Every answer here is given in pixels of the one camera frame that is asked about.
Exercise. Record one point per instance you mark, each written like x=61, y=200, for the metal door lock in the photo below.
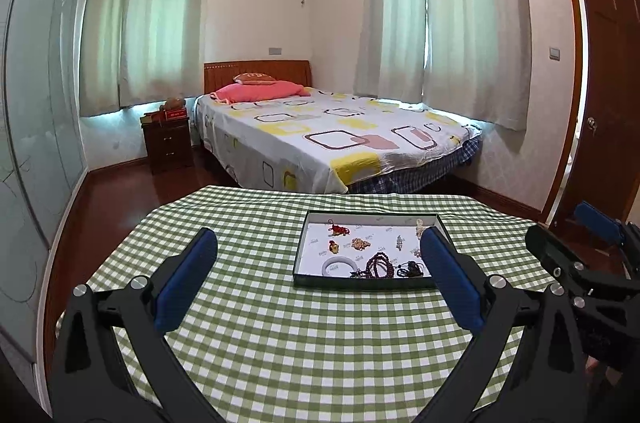
x=593, y=124

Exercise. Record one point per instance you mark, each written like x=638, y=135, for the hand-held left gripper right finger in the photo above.
x=452, y=278

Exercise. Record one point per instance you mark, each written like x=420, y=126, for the blue plaid mattress cover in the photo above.
x=425, y=168

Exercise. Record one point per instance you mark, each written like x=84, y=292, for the red box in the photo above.
x=175, y=114

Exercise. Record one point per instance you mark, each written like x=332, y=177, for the brown wooden door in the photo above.
x=610, y=78

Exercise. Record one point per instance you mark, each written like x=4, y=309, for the brown pillow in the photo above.
x=255, y=77

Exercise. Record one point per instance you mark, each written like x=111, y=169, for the printed white bedsheet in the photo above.
x=325, y=138

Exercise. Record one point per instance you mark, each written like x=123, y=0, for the pale curtain panel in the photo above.
x=165, y=13
x=475, y=18
x=105, y=28
x=390, y=3

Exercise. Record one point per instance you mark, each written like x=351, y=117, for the silver brooch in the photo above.
x=400, y=242

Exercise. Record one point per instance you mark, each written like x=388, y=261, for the glass wardrobe door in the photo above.
x=35, y=128

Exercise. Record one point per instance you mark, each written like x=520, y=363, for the red coral pendant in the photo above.
x=340, y=230

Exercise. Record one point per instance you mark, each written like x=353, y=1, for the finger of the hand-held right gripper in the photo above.
x=597, y=220
x=550, y=250

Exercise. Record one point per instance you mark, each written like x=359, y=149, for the dark wooden nightstand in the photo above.
x=167, y=148

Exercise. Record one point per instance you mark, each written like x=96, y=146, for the brown plush toy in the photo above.
x=172, y=103

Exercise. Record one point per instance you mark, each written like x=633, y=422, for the pink pillow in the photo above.
x=250, y=92

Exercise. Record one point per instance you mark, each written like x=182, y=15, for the wall light switch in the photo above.
x=554, y=53

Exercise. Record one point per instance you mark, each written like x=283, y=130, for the green checked tablecloth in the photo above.
x=300, y=343

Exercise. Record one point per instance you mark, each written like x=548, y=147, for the wooden door frame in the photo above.
x=581, y=53

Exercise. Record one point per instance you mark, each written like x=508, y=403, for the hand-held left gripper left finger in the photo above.
x=185, y=278

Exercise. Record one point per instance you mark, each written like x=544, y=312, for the white jade bangle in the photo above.
x=339, y=258

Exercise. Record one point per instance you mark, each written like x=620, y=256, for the green jewelry box tray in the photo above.
x=375, y=230

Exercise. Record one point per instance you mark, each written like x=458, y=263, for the amber pendant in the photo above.
x=333, y=247

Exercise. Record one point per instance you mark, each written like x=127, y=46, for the wooden headboard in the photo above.
x=225, y=73

